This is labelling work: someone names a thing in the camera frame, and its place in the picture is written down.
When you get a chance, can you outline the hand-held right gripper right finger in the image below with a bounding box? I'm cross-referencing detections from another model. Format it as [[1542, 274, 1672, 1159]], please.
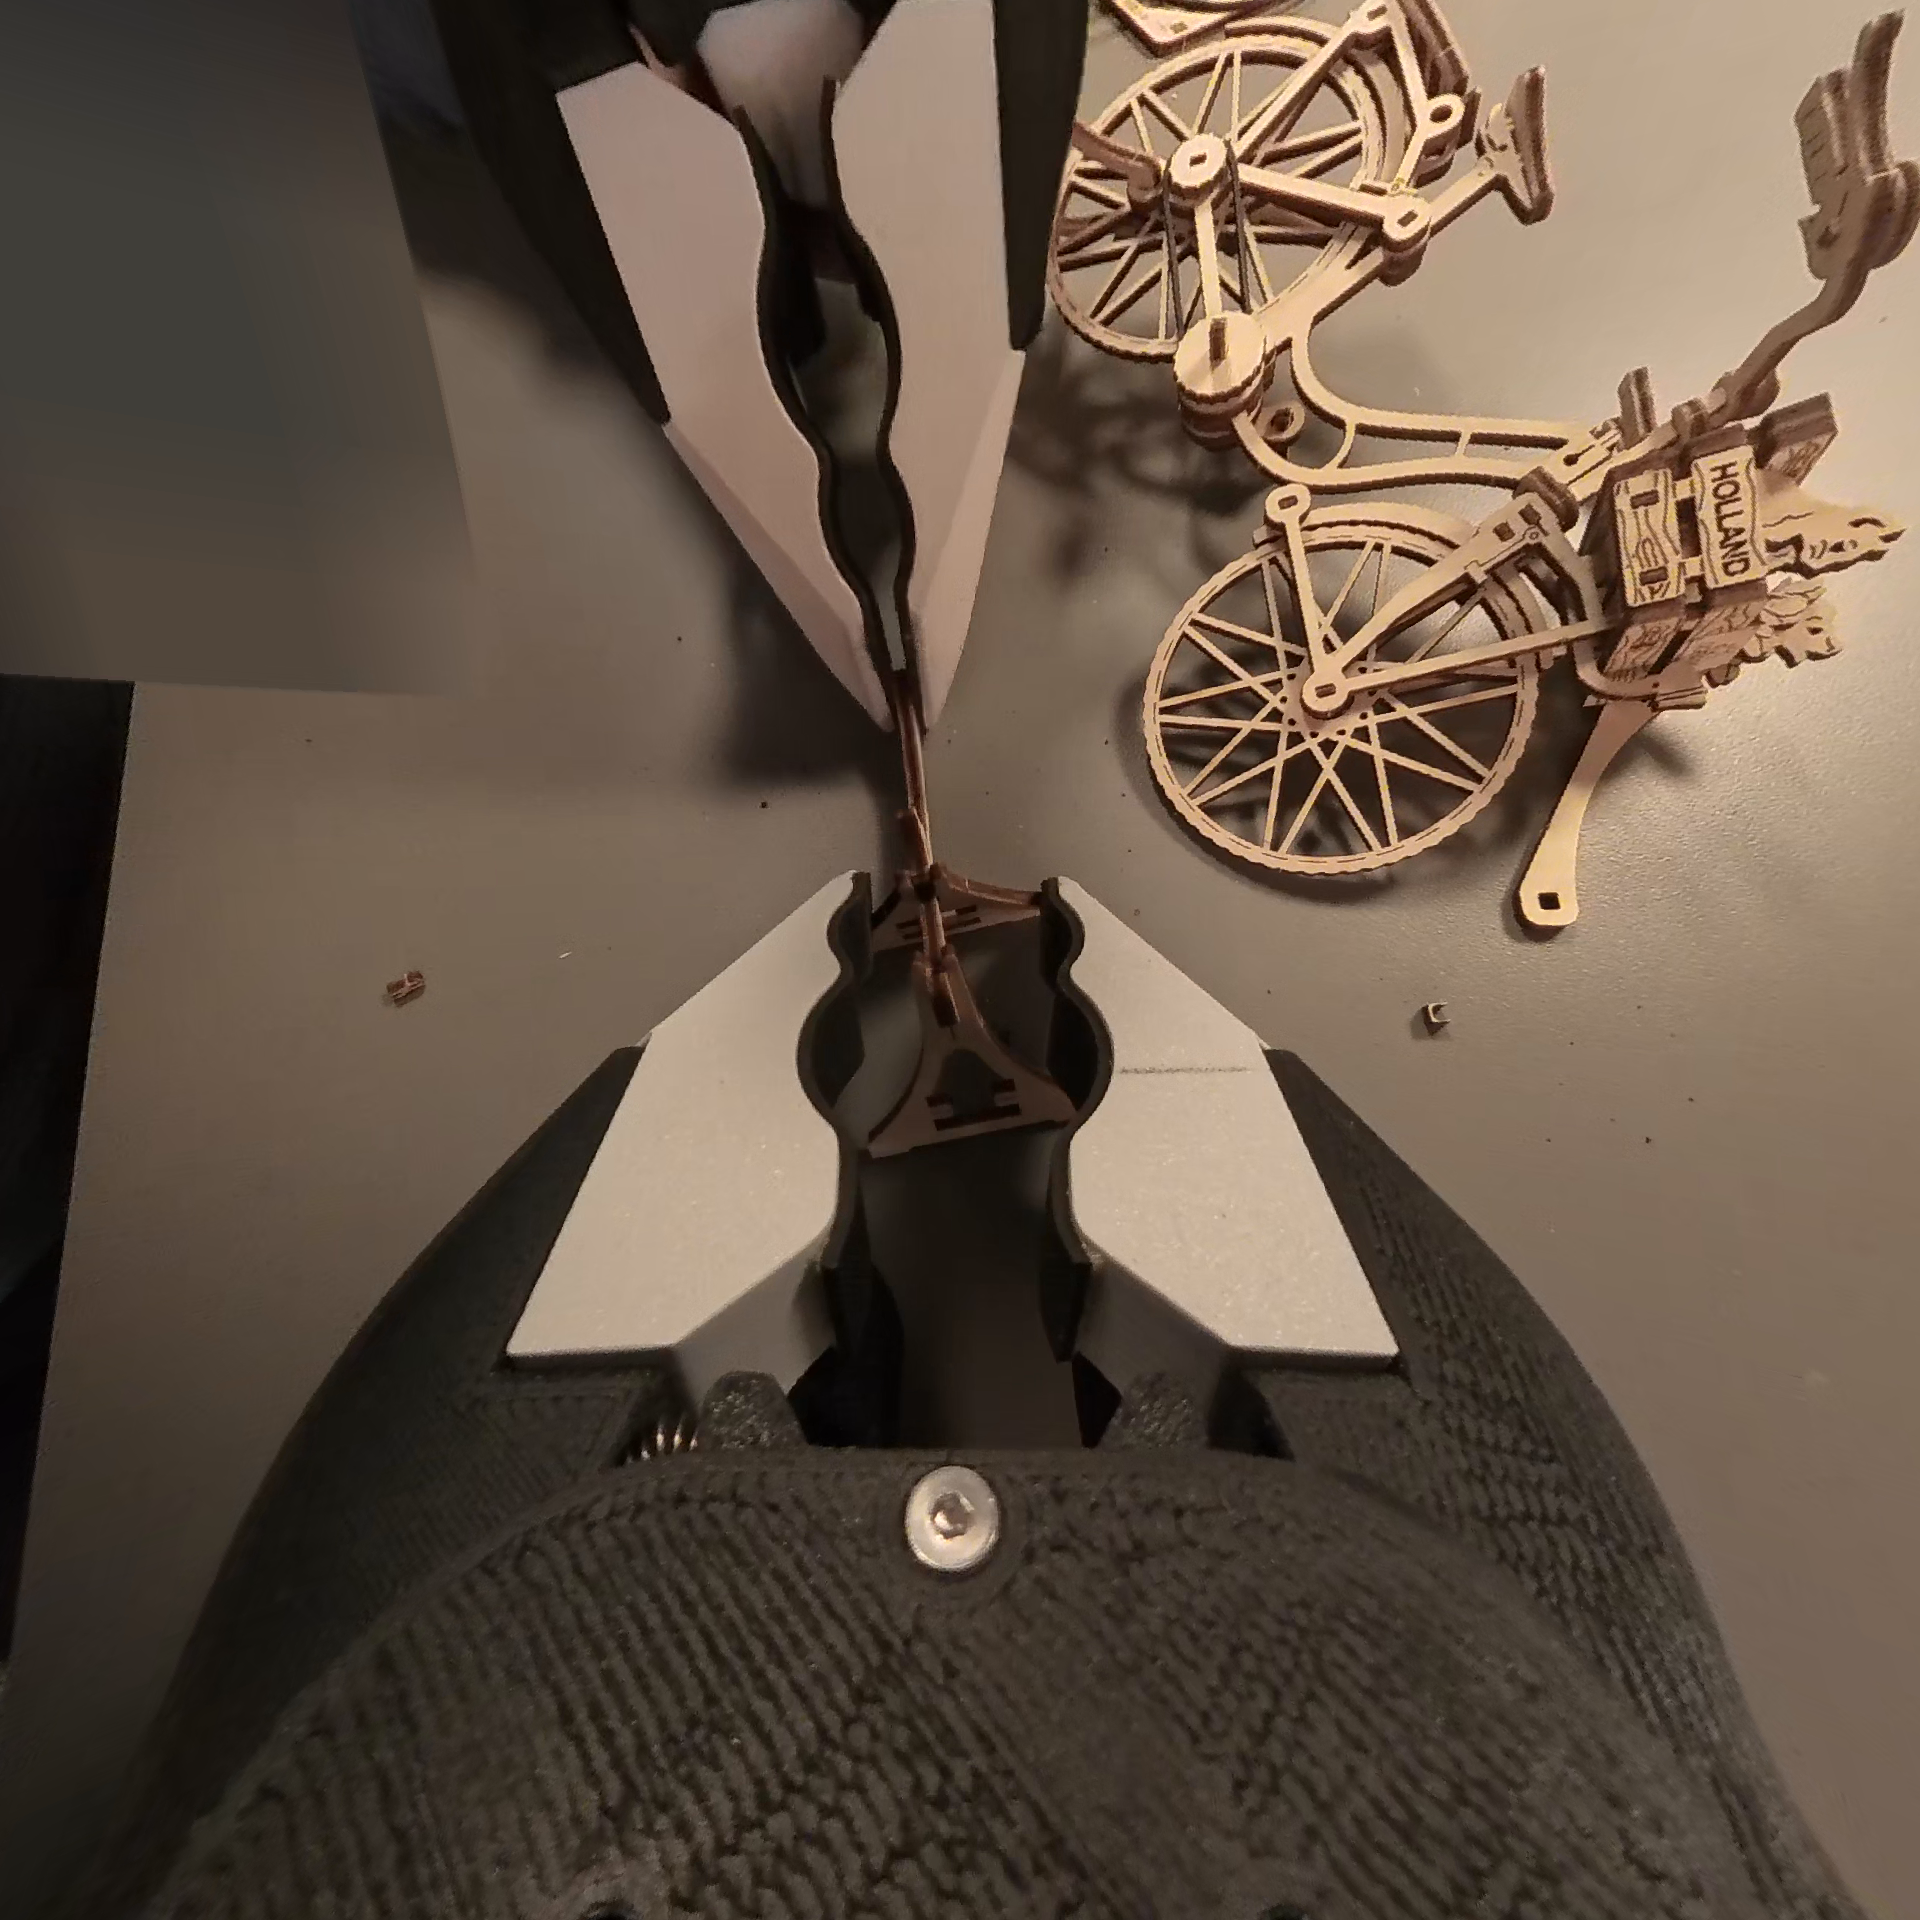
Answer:
[[1041, 879, 1423, 1408]]

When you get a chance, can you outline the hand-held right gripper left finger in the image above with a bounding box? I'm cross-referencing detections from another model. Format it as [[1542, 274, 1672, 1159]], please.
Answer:
[[509, 873, 890, 1395]]

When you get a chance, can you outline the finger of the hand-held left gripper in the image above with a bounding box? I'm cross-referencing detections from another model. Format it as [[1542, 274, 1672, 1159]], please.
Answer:
[[555, 59, 914, 737], [825, 0, 1030, 732]]

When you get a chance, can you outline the small brown wooden tower model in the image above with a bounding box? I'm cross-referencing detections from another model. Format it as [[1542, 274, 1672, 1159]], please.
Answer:
[[867, 861, 1082, 1161]]

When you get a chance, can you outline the flat pale wooden part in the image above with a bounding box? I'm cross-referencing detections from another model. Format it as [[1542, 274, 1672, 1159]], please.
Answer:
[[1106, 0, 1255, 51]]

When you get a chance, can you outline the thin brown wooden rod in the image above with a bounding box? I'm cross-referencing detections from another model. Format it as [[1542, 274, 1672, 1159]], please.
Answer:
[[887, 661, 945, 903]]

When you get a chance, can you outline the pale wooden bicycle model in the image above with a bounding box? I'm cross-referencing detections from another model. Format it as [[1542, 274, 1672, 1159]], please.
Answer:
[[1046, 0, 1920, 939]]

